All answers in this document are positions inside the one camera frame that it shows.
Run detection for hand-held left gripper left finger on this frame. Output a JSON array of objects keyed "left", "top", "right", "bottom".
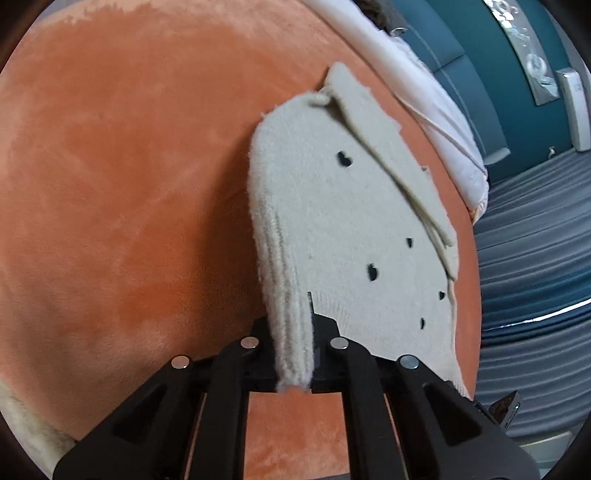
[{"left": 54, "top": 316, "right": 279, "bottom": 480}]

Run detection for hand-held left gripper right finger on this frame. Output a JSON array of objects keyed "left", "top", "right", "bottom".
[{"left": 310, "top": 314, "right": 541, "bottom": 480}]

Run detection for beige knit sweater black hearts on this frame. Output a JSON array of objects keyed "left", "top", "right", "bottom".
[{"left": 246, "top": 62, "right": 472, "bottom": 400}]

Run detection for orange plush blanket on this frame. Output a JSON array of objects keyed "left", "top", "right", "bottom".
[{"left": 0, "top": 0, "right": 484, "bottom": 480}]

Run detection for grey striped bed sheet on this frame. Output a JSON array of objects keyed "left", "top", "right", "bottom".
[{"left": 472, "top": 150, "right": 591, "bottom": 439}]

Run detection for cream plush cloth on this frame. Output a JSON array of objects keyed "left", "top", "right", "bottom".
[{"left": 0, "top": 378, "right": 77, "bottom": 478}]

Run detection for teal padded headboard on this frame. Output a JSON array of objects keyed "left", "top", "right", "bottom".
[{"left": 392, "top": 0, "right": 578, "bottom": 169}]

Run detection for white wall switch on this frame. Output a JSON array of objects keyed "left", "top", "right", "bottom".
[{"left": 555, "top": 68, "right": 589, "bottom": 152}]

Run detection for silver patterned wall panel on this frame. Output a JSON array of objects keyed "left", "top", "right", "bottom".
[{"left": 485, "top": 0, "right": 561, "bottom": 107}]

